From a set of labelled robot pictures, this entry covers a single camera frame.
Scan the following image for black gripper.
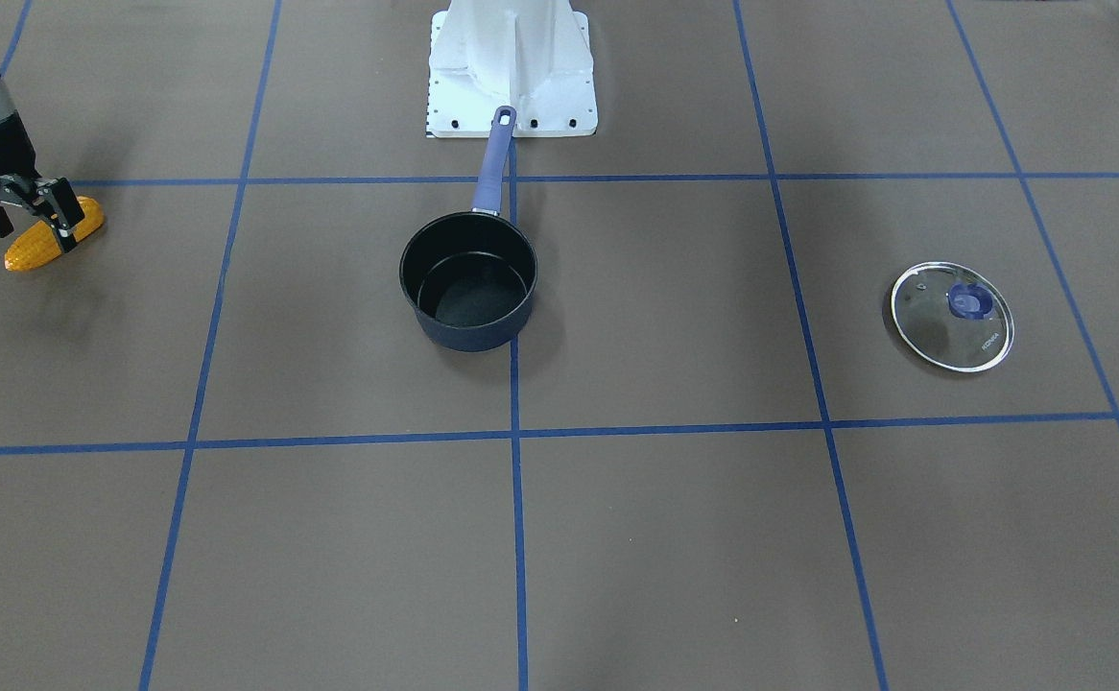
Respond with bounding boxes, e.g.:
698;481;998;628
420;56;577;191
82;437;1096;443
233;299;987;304
0;113;81;253

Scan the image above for yellow plastic corn cob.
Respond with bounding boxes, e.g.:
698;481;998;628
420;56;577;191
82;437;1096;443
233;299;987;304
4;196;105;273

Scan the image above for glass lid with blue knob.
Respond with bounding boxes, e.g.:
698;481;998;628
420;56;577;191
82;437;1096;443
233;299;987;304
886;261;1015;373

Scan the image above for dark blue saucepan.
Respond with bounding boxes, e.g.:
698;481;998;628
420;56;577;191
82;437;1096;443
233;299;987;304
398;106;538;353

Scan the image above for white pedestal column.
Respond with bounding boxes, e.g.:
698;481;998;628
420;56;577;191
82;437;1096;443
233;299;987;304
425;1;599;138

